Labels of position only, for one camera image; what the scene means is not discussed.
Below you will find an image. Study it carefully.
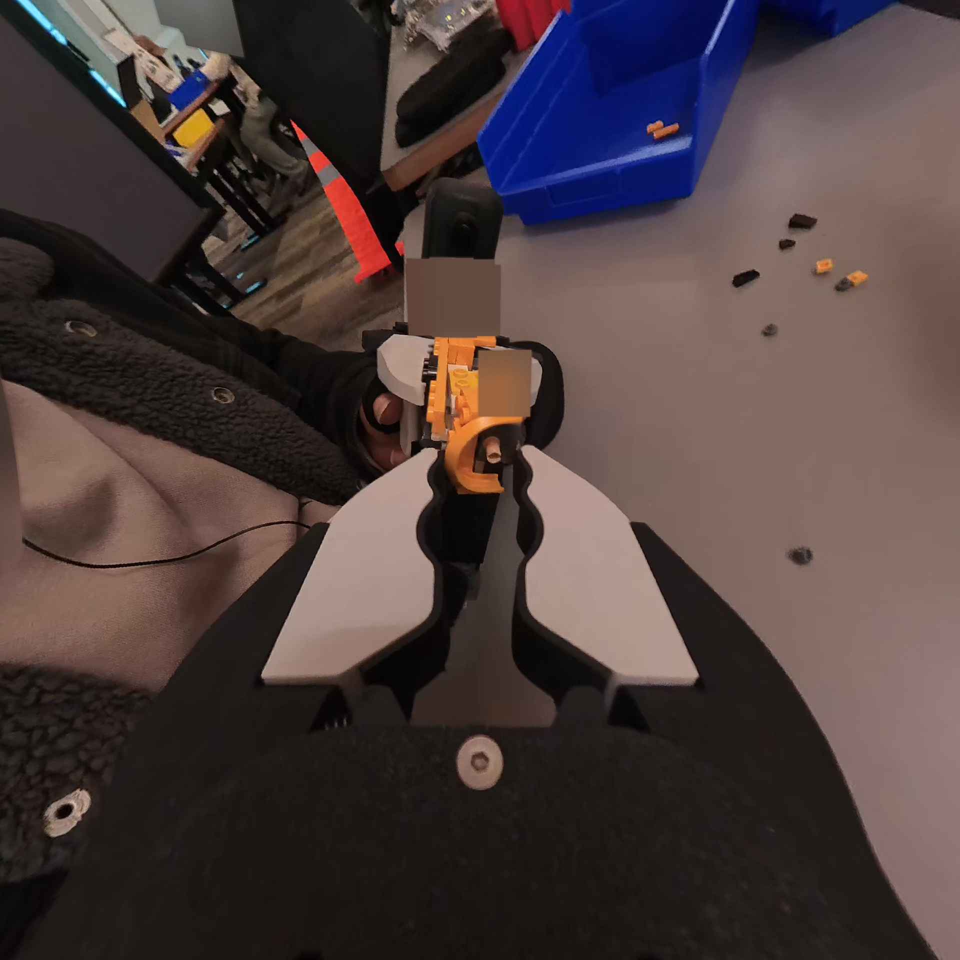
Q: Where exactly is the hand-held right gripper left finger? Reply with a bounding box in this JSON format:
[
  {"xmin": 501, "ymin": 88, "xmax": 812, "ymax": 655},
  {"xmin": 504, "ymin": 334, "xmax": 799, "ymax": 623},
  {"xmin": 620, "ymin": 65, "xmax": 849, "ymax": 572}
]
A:
[{"xmin": 261, "ymin": 448, "xmax": 460, "ymax": 714}]

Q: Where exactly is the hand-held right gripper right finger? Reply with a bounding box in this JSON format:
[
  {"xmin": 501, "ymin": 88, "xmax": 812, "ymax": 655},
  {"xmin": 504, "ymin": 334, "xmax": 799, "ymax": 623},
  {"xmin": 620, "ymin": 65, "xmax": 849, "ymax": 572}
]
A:
[{"xmin": 512, "ymin": 446, "xmax": 699, "ymax": 710}]

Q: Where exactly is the orange lego vehicle model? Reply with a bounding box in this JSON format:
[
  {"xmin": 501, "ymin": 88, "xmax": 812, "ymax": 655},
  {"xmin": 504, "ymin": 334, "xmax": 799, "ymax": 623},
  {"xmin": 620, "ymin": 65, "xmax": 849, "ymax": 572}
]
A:
[{"xmin": 422, "ymin": 336, "xmax": 524, "ymax": 601}]

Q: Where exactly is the person's left forearm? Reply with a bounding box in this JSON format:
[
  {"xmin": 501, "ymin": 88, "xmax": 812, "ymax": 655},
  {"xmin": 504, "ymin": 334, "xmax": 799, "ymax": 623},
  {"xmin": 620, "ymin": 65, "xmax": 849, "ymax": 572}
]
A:
[{"xmin": 0, "ymin": 208, "xmax": 385, "ymax": 481}]

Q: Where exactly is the person's left hand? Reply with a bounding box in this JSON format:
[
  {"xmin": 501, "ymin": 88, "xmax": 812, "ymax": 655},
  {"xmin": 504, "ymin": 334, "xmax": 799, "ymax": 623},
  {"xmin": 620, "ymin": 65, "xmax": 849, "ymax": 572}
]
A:
[{"xmin": 358, "ymin": 390, "xmax": 411, "ymax": 477}]

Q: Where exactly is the orange traffic cone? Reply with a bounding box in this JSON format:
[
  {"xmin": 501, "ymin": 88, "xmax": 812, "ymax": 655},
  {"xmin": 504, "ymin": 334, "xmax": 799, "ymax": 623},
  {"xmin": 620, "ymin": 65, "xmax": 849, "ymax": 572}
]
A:
[{"xmin": 290, "ymin": 120, "xmax": 407, "ymax": 285}]

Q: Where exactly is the black bag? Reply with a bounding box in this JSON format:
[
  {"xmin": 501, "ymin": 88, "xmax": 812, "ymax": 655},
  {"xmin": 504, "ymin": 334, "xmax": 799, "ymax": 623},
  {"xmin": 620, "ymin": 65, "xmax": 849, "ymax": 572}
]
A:
[{"xmin": 393, "ymin": 28, "xmax": 516, "ymax": 150}]

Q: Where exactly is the large blue storage bin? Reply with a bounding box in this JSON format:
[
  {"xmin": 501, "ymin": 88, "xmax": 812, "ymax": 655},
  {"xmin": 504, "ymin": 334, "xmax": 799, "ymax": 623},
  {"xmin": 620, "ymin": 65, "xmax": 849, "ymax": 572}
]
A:
[{"xmin": 477, "ymin": 0, "xmax": 760, "ymax": 226}]

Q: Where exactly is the grey background table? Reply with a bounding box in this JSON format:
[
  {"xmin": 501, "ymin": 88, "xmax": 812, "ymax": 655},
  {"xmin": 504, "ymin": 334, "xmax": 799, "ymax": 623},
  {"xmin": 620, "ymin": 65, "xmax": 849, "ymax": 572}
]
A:
[{"xmin": 378, "ymin": 0, "xmax": 556, "ymax": 194}]

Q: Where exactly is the red container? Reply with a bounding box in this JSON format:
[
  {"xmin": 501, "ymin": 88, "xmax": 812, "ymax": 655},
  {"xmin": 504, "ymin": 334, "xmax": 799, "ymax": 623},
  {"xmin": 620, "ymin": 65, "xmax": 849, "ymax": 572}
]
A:
[{"xmin": 496, "ymin": 0, "xmax": 575, "ymax": 54}]

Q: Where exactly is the beige hoodie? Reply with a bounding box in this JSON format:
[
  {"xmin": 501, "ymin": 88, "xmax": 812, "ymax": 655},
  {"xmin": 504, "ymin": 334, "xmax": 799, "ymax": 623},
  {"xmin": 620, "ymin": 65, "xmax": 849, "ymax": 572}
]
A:
[{"xmin": 0, "ymin": 378, "xmax": 340, "ymax": 693}]

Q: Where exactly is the dark grey desk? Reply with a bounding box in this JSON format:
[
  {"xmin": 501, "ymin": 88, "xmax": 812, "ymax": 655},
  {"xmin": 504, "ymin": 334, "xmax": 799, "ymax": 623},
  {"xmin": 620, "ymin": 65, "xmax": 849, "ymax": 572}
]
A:
[{"xmin": 0, "ymin": 13, "xmax": 265, "ymax": 316}]

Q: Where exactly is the black earphone cable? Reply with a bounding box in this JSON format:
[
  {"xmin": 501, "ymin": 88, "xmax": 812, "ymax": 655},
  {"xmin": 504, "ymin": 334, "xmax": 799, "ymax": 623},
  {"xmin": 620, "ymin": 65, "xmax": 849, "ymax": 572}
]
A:
[{"xmin": 21, "ymin": 498, "xmax": 318, "ymax": 570}]

